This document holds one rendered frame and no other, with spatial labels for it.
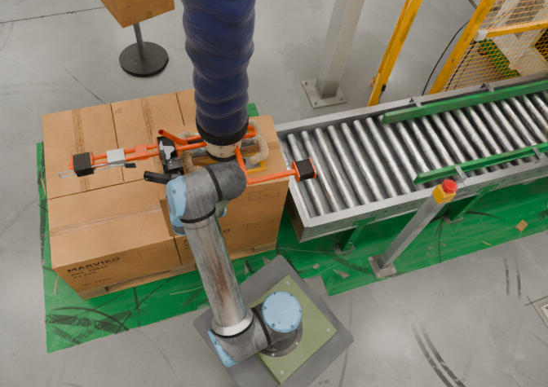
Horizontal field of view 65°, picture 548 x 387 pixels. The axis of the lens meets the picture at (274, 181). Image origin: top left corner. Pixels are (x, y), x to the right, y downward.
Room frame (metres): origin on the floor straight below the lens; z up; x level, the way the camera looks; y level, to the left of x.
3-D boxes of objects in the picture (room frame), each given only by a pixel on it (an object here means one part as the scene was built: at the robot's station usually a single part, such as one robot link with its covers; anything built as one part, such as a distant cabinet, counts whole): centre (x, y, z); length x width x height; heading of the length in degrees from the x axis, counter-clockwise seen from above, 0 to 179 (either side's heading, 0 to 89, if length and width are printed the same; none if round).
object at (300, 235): (1.32, -0.06, 0.47); 0.70 x 0.03 x 0.15; 26
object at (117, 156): (0.95, 0.68, 1.07); 0.07 x 0.07 x 0.04; 25
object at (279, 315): (0.42, -0.10, 1.00); 0.17 x 0.15 x 0.18; 126
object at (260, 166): (1.07, 0.22, 0.97); 0.34 x 0.10 x 0.05; 115
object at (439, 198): (1.11, -0.79, 0.50); 0.07 x 0.07 x 1.00; 26
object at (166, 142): (1.05, 0.49, 1.07); 0.10 x 0.08 x 0.06; 25
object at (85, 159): (0.90, 0.81, 1.07); 0.08 x 0.07 x 0.05; 115
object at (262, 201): (1.14, 0.28, 0.74); 0.60 x 0.40 x 0.40; 111
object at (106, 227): (1.29, 0.68, 0.34); 1.20 x 1.00 x 0.40; 116
